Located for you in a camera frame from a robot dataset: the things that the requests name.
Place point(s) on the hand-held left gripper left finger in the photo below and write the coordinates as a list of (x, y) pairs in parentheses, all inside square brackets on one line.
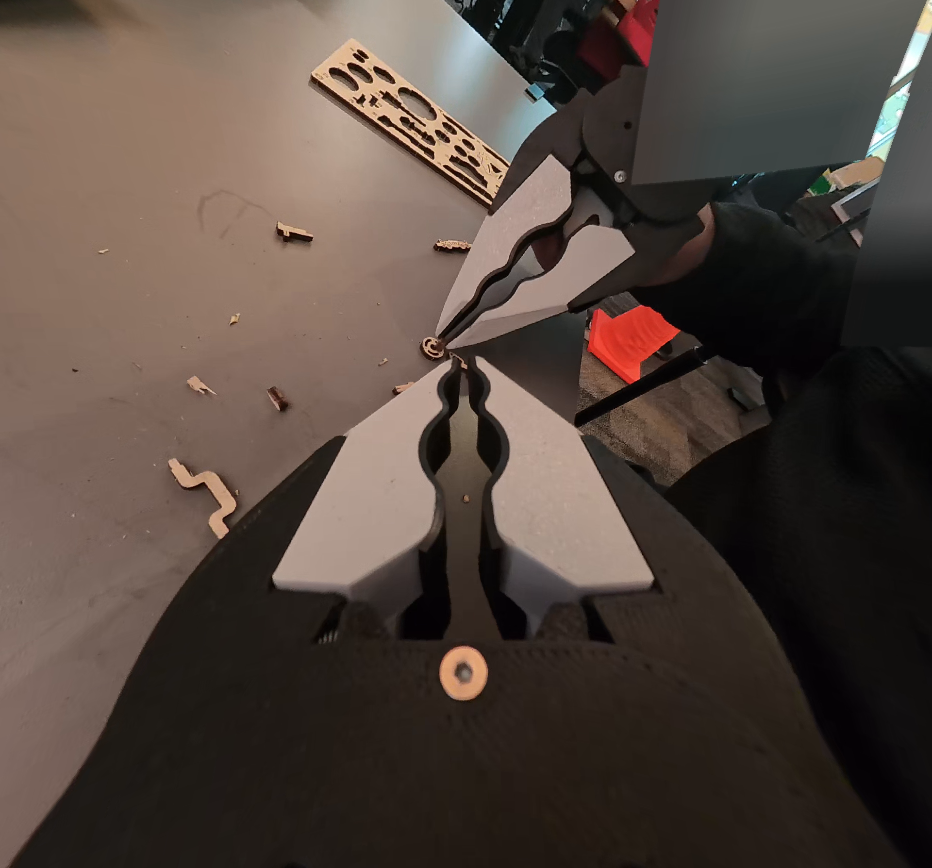
[(349, 518)]

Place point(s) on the zigzag wooden part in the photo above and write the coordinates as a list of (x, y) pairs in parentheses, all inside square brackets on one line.
[(207, 480)]

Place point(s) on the small wooden hook part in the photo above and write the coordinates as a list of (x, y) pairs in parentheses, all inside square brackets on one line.
[(277, 398)]

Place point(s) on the thin wooden parts sheet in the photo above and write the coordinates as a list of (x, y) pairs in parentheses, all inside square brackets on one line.
[(342, 74)]

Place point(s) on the small wood chip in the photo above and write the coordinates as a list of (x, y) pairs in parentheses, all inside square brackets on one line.
[(200, 385)]

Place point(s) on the person's right forearm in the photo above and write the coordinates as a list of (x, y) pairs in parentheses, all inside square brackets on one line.
[(764, 285)]

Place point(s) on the red object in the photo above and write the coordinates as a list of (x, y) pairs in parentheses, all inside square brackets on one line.
[(626, 344)]

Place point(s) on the red plastic fixture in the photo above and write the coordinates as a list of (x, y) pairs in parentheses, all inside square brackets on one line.
[(630, 23)]

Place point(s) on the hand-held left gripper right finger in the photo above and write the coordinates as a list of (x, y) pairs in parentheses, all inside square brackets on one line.
[(575, 518)]

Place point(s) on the round wooden wheel part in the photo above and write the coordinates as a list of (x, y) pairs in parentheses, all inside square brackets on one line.
[(425, 348)]

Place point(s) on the small T-shaped wooden part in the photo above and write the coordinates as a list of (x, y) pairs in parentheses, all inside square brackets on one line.
[(293, 232)]

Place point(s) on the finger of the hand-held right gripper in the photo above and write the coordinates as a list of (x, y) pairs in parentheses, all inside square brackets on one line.
[(575, 278), (524, 212)]

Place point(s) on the person's right hand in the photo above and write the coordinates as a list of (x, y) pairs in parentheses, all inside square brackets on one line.
[(688, 253)]

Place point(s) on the short notched wooden part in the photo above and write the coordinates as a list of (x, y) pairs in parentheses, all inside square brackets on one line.
[(403, 388)]

